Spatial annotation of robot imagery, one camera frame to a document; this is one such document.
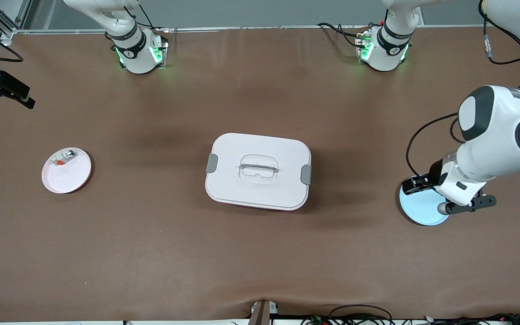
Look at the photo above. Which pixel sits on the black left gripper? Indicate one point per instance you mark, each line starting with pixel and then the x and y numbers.
pixel 433 174

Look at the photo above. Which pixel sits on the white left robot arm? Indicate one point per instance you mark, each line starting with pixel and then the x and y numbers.
pixel 499 149

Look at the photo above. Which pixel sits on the light blue round plate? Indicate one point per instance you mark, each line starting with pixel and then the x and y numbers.
pixel 422 212

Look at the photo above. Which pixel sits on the white circuit breaker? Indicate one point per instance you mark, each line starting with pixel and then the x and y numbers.
pixel 62 157

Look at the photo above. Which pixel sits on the white round plate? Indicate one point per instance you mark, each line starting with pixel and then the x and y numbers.
pixel 68 178

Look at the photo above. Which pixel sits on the pink box with white lid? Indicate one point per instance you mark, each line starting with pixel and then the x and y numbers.
pixel 260 192

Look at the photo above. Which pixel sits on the brown table mat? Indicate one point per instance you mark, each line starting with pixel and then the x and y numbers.
pixel 151 248

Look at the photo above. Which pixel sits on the aluminium frame profile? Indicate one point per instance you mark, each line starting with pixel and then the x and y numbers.
pixel 7 32

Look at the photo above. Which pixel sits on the metal table clamp bracket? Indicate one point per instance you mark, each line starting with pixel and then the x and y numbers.
pixel 262 313

